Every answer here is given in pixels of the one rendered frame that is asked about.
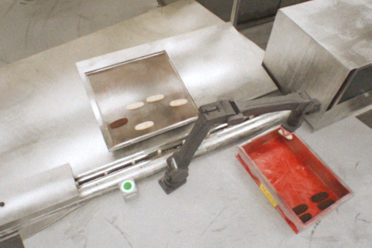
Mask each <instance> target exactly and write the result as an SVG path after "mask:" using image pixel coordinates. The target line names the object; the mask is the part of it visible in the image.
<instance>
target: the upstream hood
mask: <svg viewBox="0 0 372 248"><path fill-rule="evenodd" d="M79 200H81V199H80V197H79V194H78V189H77V187H76V183H75V180H74V174H73V169H72V168H71V166H70V164H69V163H66V164H64V165H61V166H57V167H55V168H52V169H49V170H46V171H43V172H40V173H38V174H35V175H33V176H30V177H28V178H25V179H22V180H19V181H16V182H13V183H11V184H8V185H5V186H2V187H0V232H2V231H5V230H7V229H9V228H13V227H15V226H16V225H19V224H21V223H23V222H26V221H29V220H32V219H34V218H37V217H40V216H42V215H44V214H47V213H50V212H51V211H55V210H57V209H60V208H62V207H64V206H66V205H68V204H71V203H74V202H76V201H79Z"/></svg>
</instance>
